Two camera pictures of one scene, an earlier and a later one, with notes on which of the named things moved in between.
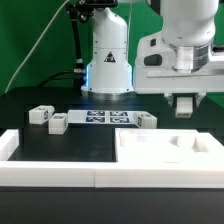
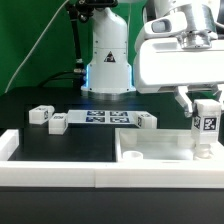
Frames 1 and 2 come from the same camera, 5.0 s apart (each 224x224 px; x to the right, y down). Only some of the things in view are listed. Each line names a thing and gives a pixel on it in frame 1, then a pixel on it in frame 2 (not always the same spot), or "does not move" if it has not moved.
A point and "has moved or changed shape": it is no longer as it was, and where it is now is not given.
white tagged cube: x=58 y=123 does not move
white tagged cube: x=184 y=107 has moved or changed shape
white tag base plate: x=102 y=117 does not move
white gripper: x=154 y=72 does not move
